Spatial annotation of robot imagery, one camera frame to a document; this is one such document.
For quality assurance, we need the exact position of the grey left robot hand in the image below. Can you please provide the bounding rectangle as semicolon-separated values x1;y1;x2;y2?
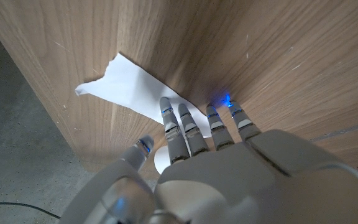
59;96;358;224

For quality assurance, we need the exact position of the white receipt paper strip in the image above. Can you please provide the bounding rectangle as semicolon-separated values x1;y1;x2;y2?
74;52;213;175

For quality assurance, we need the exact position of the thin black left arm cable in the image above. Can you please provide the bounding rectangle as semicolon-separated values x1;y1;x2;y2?
0;202;61;220

